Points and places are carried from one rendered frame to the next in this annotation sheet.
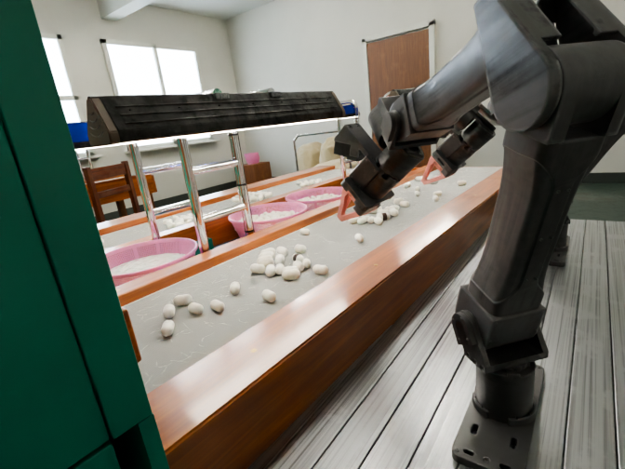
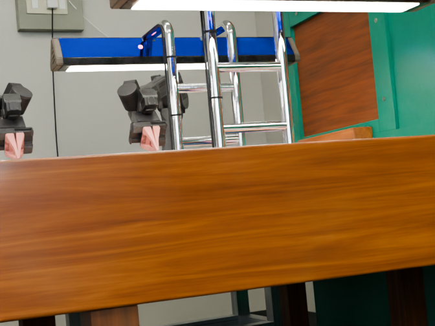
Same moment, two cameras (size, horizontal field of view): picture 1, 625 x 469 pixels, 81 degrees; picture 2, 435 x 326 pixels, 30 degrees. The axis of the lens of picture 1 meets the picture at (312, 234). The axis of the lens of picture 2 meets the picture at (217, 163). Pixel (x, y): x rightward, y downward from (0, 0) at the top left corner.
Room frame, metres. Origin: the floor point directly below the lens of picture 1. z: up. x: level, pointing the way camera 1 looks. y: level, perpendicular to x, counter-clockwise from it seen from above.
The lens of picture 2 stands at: (2.55, 1.05, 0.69)
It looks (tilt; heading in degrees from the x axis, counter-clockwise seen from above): 3 degrees up; 207
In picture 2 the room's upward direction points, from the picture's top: 5 degrees counter-clockwise
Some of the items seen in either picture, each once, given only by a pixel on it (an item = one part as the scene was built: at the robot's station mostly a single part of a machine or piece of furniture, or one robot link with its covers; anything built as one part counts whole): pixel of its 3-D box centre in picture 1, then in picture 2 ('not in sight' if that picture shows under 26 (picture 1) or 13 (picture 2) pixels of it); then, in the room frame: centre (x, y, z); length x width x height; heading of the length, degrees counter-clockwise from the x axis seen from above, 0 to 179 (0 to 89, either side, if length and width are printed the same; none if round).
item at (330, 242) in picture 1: (382, 216); not in sight; (1.12, -0.23, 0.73); 1.81 x 0.30 x 0.02; 139
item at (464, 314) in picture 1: (498, 333); not in sight; (0.38, -0.20, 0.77); 0.09 x 0.06 x 0.06; 100
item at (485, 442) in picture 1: (503, 383); not in sight; (0.37, -0.21, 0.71); 0.20 x 0.07 x 0.08; 142
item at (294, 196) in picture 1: (320, 205); not in sight; (1.43, -0.04, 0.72); 0.27 x 0.27 x 0.10
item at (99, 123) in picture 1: (247, 111); (179, 52); (0.83, 0.11, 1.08); 0.62 x 0.08 x 0.07; 139
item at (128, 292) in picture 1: (337, 219); not in sight; (1.24, -0.09, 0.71); 1.81 x 0.06 x 0.11; 139
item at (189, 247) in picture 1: (147, 272); not in sight; (0.89, 0.43, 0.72); 0.27 x 0.27 x 0.10
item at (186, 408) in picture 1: (449, 241); not in sight; (0.98, -0.38, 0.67); 1.81 x 0.12 x 0.19; 139
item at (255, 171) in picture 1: (254, 170); not in sight; (6.83, 0.91, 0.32); 0.42 x 0.42 x 0.63; 52
